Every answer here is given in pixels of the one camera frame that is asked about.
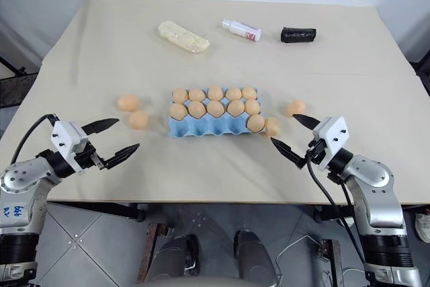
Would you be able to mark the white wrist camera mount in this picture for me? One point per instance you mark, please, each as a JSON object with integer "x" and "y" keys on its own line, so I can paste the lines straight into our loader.
{"x": 67, "y": 137}
{"x": 332, "y": 132}

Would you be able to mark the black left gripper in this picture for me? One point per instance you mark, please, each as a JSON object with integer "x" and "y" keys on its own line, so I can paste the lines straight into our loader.
{"x": 88, "y": 158}

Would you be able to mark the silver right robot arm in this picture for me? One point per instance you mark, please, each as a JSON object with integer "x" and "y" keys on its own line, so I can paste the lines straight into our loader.
{"x": 373, "y": 179}

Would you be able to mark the white shoe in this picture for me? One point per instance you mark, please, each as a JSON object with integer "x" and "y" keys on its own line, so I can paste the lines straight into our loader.
{"x": 423, "y": 228}

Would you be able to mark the white plastic bottle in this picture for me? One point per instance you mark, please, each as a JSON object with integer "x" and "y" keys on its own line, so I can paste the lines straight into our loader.
{"x": 240, "y": 30}

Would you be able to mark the wrapped pale yellow bread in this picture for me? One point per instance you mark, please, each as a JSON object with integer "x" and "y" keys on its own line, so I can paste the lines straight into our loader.
{"x": 183, "y": 36}

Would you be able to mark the dark rounded robot foot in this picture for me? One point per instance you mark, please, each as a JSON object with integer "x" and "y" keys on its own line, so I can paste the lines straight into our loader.
{"x": 253, "y": 256}
{"x": 179, "y": 255}

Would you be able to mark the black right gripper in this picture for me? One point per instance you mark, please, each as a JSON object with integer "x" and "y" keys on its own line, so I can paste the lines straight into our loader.
{"x": 316, "y": 152}

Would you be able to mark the rusty brown metal bar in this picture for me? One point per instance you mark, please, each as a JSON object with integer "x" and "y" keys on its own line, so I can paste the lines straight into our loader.
{"x": 332, "y": 263}
{"x": 148, "y": 253}

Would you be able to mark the grey rounded robot body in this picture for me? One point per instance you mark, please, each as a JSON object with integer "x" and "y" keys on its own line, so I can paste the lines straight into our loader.
{"x": 208, "y": 283}

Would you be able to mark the blue egg tray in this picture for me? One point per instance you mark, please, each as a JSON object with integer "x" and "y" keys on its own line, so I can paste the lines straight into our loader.
{"x": 208, "y": 127}

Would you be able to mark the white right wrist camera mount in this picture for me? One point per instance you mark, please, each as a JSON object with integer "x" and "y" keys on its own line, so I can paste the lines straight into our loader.
{"x": 332, "y": 132}

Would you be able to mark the dark metal frame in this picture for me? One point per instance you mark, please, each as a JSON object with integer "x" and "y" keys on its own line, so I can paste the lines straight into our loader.
{"x": 421, "y": 75}

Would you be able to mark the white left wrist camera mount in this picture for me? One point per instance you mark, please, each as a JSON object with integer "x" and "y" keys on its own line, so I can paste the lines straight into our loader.
{"x": 67, "y": 137}

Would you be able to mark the black rolled bag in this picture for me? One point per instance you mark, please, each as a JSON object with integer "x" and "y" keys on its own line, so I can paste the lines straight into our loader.
{"x": 298, "y": 34}

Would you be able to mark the black metal stand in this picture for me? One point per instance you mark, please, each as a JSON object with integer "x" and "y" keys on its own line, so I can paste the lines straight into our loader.
{"x": 13, "y": 82}

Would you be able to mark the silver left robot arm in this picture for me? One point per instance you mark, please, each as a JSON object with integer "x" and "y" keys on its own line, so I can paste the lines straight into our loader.
{"x": 25, "y": 179}

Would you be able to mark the brown egg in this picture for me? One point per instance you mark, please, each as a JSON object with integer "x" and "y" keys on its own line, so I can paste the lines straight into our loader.
{"x": 128, "y": 102}
{"x": 138, "y": 120}
{"x": 196, "y": 94}
{"x": 256, "y": 123}
{"x": 252, "y": 107}
{"x": 180, "y": 95}
{"x": 215, "y": 93}
{"x": 296, "y": 108}
{"x": 249, "y": 93}
{"x": 236, "y": 108}
{"x": 233, "y": 93}
{"x": 215, "y": 108}
{"x": 271, "y": 126}
{"x": 178, "y": 112}
{"x": 197, "y": 109}

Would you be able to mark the black table leg bar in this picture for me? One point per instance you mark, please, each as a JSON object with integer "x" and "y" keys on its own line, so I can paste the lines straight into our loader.
{"x": 334, "y": 213}
{"x": 100, "y": 211}

